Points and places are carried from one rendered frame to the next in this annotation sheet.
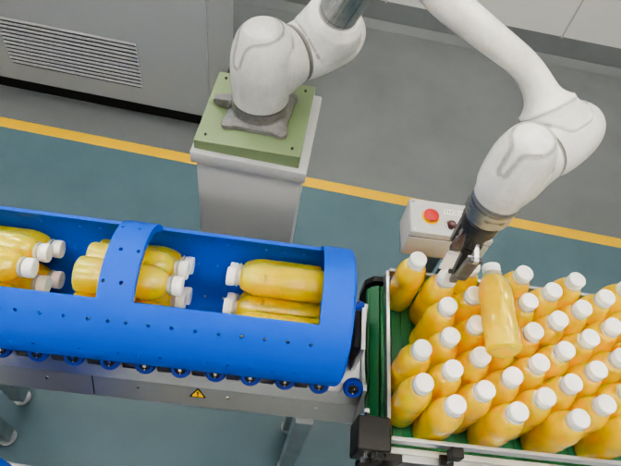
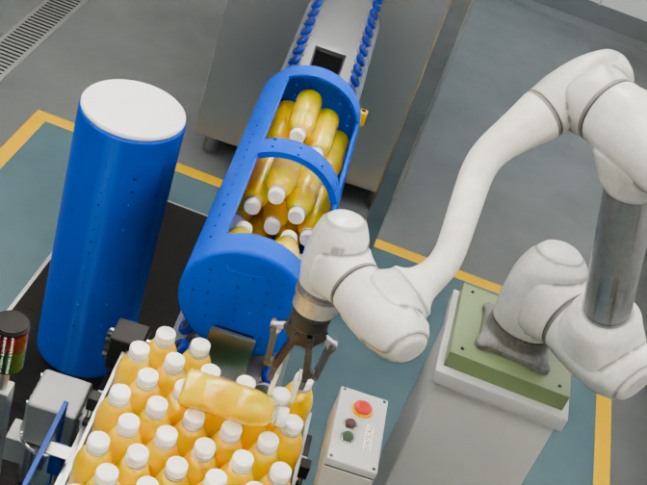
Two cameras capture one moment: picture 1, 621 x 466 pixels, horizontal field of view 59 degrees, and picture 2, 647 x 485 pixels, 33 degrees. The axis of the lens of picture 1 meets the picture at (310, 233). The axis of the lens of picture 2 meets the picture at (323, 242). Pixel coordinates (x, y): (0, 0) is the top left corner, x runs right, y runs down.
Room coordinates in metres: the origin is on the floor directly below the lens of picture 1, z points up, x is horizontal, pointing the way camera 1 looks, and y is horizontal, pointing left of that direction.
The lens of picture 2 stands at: (0.75, -1.89, 2.61)
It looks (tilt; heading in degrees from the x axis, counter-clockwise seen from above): 36 degrees down; 93
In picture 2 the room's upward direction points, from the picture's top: 20 degrees clockwise
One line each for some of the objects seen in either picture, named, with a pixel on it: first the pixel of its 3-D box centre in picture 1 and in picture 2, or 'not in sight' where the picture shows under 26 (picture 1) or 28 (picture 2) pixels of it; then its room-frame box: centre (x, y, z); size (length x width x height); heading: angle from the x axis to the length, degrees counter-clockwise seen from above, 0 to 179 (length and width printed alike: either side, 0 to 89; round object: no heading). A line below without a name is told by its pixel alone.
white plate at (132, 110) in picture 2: not in sight; (134, 109); (0.03, 0.54, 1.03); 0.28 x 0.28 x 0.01
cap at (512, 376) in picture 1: (512, 376); (157, 406); (0.49, -0.47, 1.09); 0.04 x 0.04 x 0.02
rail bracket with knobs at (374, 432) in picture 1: (370, 437); (128, 349); (0.35, -0.21, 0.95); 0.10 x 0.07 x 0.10; 6
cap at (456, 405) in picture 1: (456, 405); (139, 350); (0.41, -0.35, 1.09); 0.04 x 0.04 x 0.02
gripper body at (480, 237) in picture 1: (477, 228); (307, 325); (0.69, -0.32, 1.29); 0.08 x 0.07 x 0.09; 6
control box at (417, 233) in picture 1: (444, 230); (351, 444); (0.86, -0.32, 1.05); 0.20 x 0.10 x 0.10; 96
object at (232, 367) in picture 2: (354, 338); (227, 352); (0.55, -0.15, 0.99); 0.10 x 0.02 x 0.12; 6
